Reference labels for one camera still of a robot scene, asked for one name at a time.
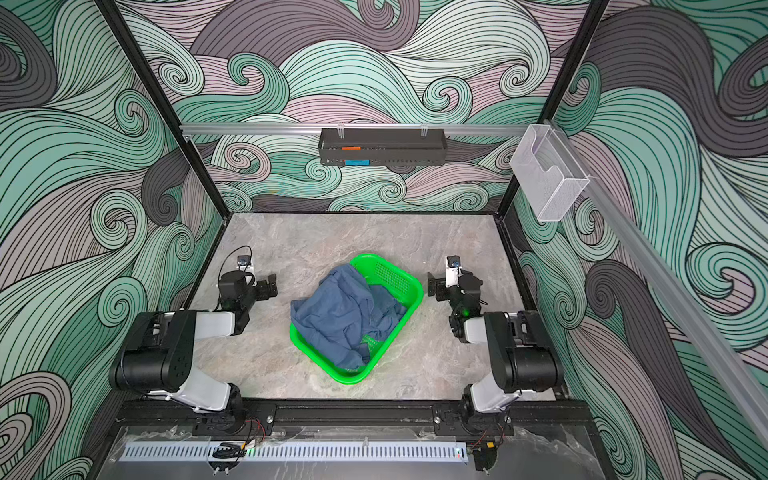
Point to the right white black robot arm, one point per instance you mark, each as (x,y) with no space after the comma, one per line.
(521,357)

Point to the black wall tray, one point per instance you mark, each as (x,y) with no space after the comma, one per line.
(390,148)

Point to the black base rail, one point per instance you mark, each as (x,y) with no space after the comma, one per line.
(270,417)

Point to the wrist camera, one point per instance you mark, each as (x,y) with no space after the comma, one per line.
(243,261)
(453,263)

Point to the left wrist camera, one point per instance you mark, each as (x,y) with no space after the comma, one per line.
(243,261)

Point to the aluminium rail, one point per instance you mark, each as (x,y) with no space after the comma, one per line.
(273,128)
(613,197)

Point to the clear acrylic wall holder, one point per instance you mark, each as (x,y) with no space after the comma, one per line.
(548,171)

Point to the aluminium back rail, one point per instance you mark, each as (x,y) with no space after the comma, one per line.
(273,128)

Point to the aluminium right rail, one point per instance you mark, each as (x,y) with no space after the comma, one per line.
(613,197)

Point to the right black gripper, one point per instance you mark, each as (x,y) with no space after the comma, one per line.
(438,283)

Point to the blue t-shirt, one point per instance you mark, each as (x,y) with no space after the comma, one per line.
(341,312)

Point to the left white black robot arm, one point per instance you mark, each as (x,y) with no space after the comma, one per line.
(156,358)

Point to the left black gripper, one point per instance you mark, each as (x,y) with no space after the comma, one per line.
(262,288)

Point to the white slotted cable duct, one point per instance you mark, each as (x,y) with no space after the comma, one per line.
(301,451)

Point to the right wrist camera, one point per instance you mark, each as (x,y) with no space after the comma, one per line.
(453,263)

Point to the green plastic basket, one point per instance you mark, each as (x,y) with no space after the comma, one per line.
(402,285)

